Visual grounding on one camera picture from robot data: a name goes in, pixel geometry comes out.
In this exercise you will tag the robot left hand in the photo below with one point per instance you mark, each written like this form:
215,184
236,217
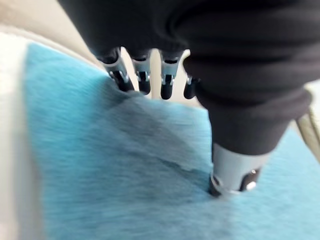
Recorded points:
225,62

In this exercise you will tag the teal blue fuzzy cushion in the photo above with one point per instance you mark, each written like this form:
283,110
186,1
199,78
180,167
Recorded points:
125,162

